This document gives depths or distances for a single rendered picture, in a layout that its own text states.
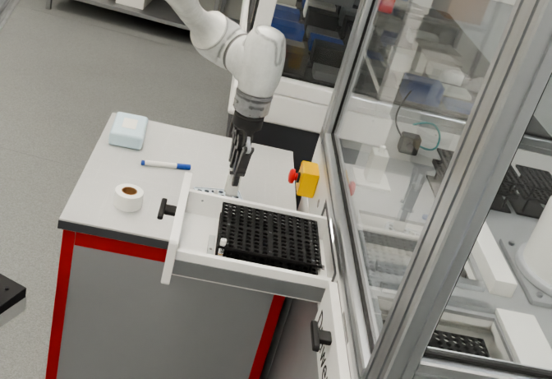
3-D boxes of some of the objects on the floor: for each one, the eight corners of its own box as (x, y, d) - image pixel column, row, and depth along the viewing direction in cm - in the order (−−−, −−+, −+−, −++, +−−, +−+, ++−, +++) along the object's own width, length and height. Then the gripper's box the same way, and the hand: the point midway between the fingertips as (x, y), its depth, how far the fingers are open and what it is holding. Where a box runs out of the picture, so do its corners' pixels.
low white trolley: (33, 441, 196) (58, 218, 161) (85, 300, 251) (112, 112, 216) (234, 473, 203) (301, 265, 168) (241, 330, 258) (293, 150, 223)
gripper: (229, 98, 175) (211, 178, 186) (241, 122, 163) (221, 207, 174) (258, 101, 177) (238, 180, 188) (271, 126, 166) (249, 209, 177)
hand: (232, 182), depth 180 cm, fingers closed, pressing on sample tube
